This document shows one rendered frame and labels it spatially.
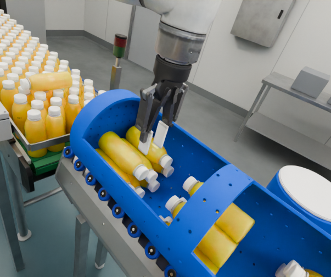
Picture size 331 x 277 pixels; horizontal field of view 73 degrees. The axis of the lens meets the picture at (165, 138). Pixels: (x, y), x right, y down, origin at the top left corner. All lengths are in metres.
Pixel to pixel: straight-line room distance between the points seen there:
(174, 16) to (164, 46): 0.05
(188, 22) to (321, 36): 3.37
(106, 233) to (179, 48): 0.59
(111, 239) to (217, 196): 0.41
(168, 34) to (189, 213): 0.34
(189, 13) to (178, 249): 0.43
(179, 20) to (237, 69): 3.54
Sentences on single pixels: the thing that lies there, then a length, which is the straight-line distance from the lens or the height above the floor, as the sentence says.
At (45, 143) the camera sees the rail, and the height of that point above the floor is 0.97.
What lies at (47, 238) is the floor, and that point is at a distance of 1.79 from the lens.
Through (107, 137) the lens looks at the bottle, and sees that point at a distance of 0.68.
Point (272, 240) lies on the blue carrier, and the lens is 0.73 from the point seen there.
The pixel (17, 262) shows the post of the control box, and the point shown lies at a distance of 1.63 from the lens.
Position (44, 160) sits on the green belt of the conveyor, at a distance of 0.95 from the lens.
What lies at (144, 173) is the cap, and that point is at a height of 1.11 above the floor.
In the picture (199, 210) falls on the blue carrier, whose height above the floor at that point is 1.20.
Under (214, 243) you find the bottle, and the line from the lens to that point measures 0.53.
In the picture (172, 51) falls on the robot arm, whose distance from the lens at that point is 0.43.
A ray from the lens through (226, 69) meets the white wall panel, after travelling 3.99.
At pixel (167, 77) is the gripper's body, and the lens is 0.45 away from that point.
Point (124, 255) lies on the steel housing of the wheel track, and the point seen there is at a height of 0.87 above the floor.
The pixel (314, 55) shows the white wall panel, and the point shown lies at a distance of 3.75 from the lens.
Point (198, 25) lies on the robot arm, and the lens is 0.43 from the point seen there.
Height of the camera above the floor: 1.54
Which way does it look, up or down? 34 degrees down
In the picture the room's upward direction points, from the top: 17 degrees clockwise
